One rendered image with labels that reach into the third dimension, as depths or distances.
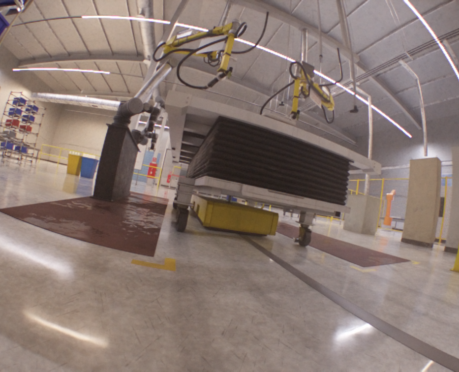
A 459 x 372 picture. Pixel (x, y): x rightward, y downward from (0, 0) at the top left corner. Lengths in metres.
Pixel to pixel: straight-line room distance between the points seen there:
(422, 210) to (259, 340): 4.90
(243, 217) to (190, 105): 1.23
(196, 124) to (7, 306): 1.47
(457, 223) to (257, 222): 4.06
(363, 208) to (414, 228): 1.57
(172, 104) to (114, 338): 1.03
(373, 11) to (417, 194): 8.92
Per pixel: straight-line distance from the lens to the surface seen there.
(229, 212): 1.94
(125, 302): 0.62
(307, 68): 3.15
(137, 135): 4.17
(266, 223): 2.09
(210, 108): 1.14
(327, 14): 11.96
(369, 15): 11.93
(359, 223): 5.87
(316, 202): 1.33
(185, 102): 1.13
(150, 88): 2.67
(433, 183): 5.22
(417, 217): 5.25
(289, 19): 3.77
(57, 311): 0.57
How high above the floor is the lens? 0.34
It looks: 3 degrees up
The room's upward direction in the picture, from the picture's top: 11 degrees clockwise
